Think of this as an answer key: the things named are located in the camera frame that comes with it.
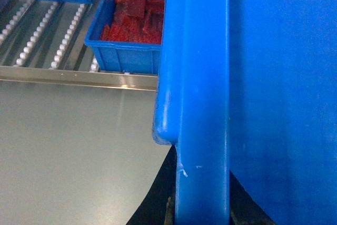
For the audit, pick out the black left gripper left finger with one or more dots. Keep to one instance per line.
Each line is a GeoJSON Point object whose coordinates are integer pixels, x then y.
{"type": "Point", "coordinates": [158, 206]}

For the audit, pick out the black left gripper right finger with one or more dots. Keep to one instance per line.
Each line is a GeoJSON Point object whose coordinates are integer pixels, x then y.
{"type": "Point", "coordinates": [243, 209]}

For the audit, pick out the large blue plastic crate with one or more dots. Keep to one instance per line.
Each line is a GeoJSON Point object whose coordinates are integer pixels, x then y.
{"type": "Point", "coordinates": [248, 87]}

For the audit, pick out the steel roller flow shelf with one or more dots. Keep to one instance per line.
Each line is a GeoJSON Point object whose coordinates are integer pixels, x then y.
{"type": "Point", "coordinates": [43, 42]}

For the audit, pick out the blue crate with red packets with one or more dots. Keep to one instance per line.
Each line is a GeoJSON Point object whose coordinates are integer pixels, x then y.
{"type": "Point", "coordinates": [119, 56]}

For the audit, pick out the red bubble wrap packets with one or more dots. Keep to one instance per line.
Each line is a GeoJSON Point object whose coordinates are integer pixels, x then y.
{"type": "Point", "coordinates": [135, 21]}

